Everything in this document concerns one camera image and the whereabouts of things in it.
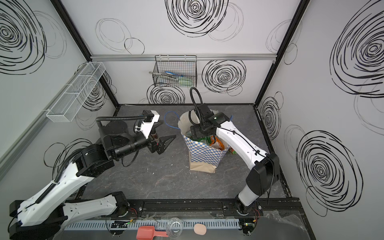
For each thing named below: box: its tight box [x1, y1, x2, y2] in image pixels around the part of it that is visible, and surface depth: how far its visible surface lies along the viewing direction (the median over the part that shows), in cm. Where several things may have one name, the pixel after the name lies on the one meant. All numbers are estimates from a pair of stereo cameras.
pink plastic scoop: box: [136, 225, 169, 240], surface depth 68 cm
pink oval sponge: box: [193, 223, 207, 236], surface depth 68 cm
